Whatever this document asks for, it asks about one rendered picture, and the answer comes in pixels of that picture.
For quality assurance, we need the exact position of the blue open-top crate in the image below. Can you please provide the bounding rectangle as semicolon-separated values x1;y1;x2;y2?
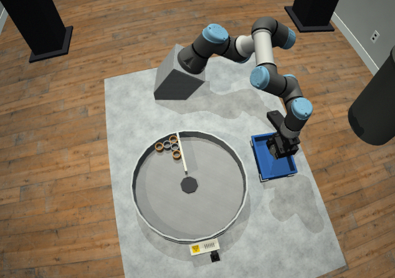
250;132;298;183

